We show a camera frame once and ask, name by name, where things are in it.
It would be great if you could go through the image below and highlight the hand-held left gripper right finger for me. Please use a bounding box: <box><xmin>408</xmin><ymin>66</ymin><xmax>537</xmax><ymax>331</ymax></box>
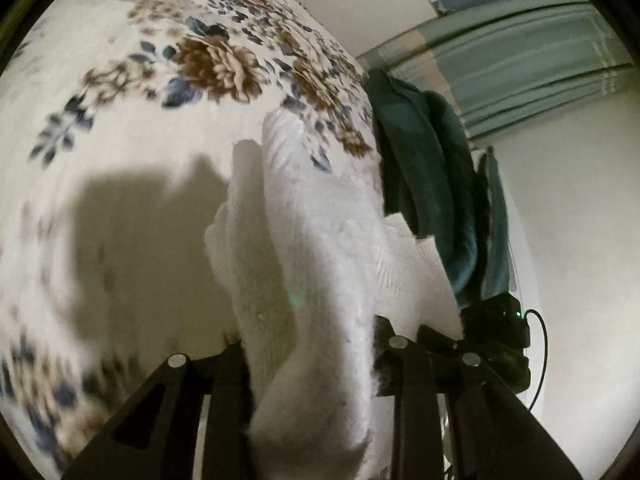
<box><xmin>375</xmin><ymin>315</ymin><xmax>584</xmax><ymax>480</ymax></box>

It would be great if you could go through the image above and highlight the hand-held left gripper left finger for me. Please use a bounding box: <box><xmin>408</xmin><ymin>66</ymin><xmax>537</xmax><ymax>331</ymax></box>
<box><xmin>62</xmin><ymin>340</ymin><xmax>257</xmax><ymax>480</ymax></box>

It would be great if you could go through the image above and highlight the white knitted sweater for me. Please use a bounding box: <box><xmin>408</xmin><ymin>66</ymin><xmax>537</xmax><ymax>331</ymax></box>
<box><xmin>204</xmin><ymin>108</ymin><xmax>463</xmax><ymax>480</ymax></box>

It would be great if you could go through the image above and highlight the dark green folded blanket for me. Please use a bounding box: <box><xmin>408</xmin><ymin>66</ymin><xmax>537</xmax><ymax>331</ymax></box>
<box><xmin>364</xmin><ymin>67</ymin><xmax>512</xmax><ymax>311</ymax></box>

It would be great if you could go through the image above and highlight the bed with floral bedspread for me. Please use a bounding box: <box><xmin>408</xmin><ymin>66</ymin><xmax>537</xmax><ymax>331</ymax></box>
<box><xmin>0</xmin><ymin>0</ymin><xmax>386</xmax><ymax>476</ymax></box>

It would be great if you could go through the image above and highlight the green curtain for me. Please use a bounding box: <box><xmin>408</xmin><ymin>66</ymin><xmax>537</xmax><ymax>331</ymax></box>
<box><xmin>357</xmin><ymin>0</ymin><xmax>637</xmax><ymax>142</ymax></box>

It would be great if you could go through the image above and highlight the black cable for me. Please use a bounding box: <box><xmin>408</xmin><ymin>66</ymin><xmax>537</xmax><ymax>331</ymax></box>
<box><xmin>520</xmin><ymin>309</ymin><xmax>549</xmax><ymax>411</ymax></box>

